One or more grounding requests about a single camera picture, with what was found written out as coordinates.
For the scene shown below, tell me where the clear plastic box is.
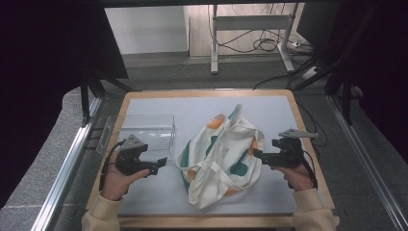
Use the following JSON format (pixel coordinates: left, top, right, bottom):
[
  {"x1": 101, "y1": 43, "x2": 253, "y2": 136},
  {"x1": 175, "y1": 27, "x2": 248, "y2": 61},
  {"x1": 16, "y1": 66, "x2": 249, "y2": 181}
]
[{"x1": 95, "y1": 114, "x2": 177, "y2": 163}]

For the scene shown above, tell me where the white metal desk frame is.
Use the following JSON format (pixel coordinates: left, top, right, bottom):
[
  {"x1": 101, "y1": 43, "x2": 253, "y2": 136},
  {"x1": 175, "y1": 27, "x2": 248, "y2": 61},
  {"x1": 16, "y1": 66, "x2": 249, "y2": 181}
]
[{"x1": 210, "y1": 3, "x2": 301, "y2": 75}]

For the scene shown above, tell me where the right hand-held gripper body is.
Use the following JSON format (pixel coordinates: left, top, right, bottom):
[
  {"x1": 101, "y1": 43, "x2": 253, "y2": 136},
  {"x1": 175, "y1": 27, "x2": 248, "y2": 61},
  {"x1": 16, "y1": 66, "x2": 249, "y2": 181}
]
[{"x1": 270, "y1": 128, "x2": 320, "y2": 169}]

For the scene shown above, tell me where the white power strip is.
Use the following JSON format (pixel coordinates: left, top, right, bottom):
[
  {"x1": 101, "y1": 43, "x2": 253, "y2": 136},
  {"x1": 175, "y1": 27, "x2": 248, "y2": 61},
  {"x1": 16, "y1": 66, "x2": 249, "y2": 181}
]
[{"x1": 301, "y1": 65, "x2": 321, "y2": 81}]

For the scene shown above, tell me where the dark curtain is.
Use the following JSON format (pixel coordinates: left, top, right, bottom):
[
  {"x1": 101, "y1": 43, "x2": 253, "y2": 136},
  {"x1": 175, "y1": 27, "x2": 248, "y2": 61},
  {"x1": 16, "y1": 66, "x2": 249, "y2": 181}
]
[
  {"x1": 0, "y1": 0, "x2": 129, "y2": 210},
  {"x1": 296, "y1": 0, "x2": 408, "y2": 165}
]

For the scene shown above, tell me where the long black floor cable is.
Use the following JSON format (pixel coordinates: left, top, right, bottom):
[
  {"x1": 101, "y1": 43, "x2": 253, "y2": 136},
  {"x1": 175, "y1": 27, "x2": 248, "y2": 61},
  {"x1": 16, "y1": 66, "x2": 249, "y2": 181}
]
[{"x1": 252, "y1": 72, "x2": 329, "y2": 148}]

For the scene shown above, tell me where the person's left hand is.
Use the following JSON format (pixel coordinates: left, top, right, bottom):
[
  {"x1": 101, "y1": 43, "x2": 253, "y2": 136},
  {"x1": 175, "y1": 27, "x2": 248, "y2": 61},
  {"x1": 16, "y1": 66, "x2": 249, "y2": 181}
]
[{"x1": 101, "y1": 160, "x2": 151, "y2": 202}]

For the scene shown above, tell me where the black metal stand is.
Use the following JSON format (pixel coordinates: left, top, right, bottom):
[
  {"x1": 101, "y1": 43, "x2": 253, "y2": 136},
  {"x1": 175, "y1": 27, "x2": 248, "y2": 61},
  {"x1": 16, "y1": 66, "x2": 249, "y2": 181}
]
[
  {"x1": 290, "y1": 6, "x2": 379, "y2": 126},
  {"x1": 80, "y1": 68, "x2": 134, "y2": 128}
]

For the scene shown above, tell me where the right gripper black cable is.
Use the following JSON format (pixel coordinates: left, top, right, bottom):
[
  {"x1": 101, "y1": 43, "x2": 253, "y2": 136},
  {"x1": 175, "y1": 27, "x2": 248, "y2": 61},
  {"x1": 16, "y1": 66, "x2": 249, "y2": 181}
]
[{"x1": 301, "y1": 149, "x2": 319, "y2": 191}]

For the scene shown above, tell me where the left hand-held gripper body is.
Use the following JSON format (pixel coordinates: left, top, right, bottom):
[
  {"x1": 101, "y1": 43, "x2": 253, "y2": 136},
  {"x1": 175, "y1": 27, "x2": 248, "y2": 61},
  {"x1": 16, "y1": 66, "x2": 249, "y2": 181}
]
[{"x1": 115, "y1": 134, "x2": 152, "y2": 176}]

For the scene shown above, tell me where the person's right hand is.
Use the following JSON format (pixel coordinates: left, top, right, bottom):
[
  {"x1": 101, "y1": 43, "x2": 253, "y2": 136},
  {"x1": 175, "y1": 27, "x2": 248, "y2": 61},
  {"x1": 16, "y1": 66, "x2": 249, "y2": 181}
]
[{"x1": 272, "y1": 162, "x2": 317, "y2": 193}]

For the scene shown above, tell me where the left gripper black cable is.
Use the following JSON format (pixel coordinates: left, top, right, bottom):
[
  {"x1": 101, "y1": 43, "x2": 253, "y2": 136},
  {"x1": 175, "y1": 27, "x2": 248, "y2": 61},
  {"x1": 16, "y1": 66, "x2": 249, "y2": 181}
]
[{"x1": 99, "y1": 139, "x2": 127, "y2": 193}]

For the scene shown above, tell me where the tangle of black floor cables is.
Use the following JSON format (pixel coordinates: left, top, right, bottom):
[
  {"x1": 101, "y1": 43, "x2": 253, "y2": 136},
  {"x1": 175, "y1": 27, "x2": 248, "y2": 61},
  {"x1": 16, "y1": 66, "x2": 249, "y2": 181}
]
[{"x1": 208, "y1": 3, "x2": 315, "y2": 55}]

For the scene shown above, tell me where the white patterned tote bag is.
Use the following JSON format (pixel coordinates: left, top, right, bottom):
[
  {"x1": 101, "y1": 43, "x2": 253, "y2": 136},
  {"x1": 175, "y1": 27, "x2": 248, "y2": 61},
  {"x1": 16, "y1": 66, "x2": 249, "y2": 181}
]
[{"x1": 175, "y1": 103, "x2": 266, "y2": 210}]

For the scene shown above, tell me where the white cabinet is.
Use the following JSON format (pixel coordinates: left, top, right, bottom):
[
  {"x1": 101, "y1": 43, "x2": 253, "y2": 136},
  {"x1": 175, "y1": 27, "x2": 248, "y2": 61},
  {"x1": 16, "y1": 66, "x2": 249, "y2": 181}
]
[{"x1": 104, "y1": 6, "x2": 191, "y2": 56}]

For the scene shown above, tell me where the white table mat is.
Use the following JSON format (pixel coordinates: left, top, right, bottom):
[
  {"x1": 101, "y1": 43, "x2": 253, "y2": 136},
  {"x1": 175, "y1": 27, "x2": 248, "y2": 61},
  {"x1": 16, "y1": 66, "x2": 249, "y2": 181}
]
[{"x1": 90, "y1": 95, "x2": 328, "y2": 217}]

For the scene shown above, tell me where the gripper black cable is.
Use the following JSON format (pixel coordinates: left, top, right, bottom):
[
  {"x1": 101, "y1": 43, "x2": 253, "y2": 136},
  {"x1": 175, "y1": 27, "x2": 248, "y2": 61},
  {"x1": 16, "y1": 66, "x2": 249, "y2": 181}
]
[
  {"x1": 99, "y1": 139, "x2": 127, "y2": 193},
  {"x1": 301, "y1": 149, "x2": 319, "y2": 191}
]

